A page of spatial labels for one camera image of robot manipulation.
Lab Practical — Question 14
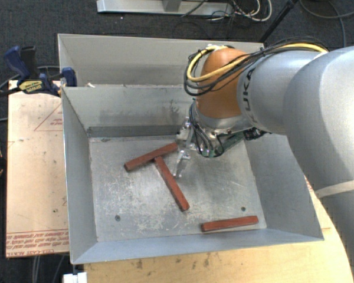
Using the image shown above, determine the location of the brown cardboard board, red print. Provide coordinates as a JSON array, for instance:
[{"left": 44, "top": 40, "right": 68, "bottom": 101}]
[{"left": 5, "top": 80, "right": 70, "bottom": 259}]

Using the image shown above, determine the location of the grey metal bin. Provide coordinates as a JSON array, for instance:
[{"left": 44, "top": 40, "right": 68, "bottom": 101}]
[{"left": 57, "top": 33, "right": 325, "bottom": 265}]

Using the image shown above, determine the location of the red-brown flat block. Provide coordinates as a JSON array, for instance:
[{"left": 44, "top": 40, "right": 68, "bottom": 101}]
[
  {"left": 200, "top": 215, "right": 260, "bottom": 233},
  {"left": 153, "top": 156, "right": 191, "bottom": 213},
  {"left": 123, "top": 141, "right": 179, "bottom": 172}
]

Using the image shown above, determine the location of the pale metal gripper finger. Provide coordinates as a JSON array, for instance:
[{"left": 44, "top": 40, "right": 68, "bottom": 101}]
[
  {"left": 178, "top": 150, "right": 192, "bottom": 179},
  {"left": 173, "top": 153, "right": 184, "bottom": 177}
]

